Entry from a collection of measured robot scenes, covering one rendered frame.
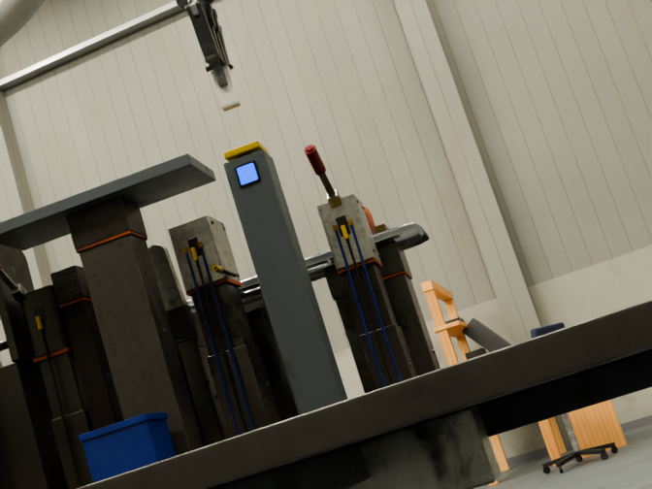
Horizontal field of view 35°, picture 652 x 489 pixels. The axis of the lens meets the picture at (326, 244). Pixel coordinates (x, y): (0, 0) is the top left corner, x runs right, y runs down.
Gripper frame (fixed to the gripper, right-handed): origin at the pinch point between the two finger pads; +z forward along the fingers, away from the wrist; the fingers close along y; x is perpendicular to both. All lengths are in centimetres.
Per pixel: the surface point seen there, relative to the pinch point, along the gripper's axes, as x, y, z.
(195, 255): 16.0, 11.1, 22.5
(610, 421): -81, 716, 106
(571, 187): -132, 876, -112
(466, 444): -15, 60, 68
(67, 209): 29.2, -7.0, 12.4
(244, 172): 0.4, -4.1, 15.8
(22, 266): 50, 17, 12
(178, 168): 9.7, -7.0, 12.4
